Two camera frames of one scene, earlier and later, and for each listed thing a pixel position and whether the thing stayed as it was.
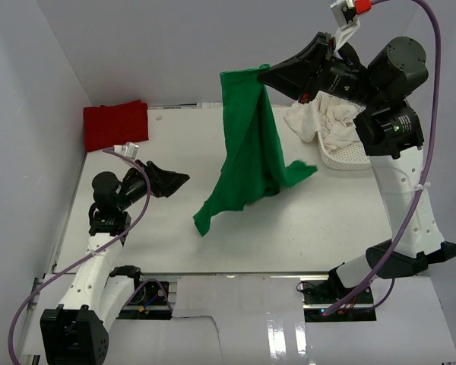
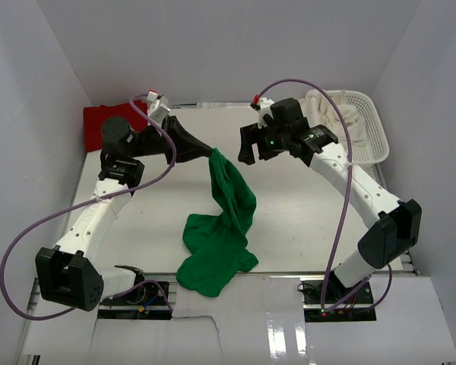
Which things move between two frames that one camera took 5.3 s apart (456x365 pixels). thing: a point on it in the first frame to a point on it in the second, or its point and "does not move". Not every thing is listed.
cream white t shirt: x=328 y=116 does not move
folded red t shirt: x=108 y=125 does not move
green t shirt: x=254 y=166 to x=215 y=243
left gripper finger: x=163 y=183 to x=195 y=150
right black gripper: x=296 y=75 to x=248 y=136
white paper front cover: x=259 y=320 does not move
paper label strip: x=206 y=105 does not move
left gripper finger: x=152 y=169 to x=182 y=137
